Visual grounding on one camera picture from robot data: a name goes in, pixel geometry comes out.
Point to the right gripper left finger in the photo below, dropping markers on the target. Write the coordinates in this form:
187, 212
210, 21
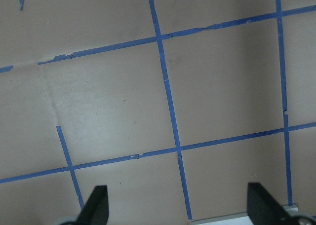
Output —
96, 209

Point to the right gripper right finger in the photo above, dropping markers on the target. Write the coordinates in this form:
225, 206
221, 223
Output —
263, 209

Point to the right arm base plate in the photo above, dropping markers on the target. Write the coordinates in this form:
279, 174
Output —
234, 219

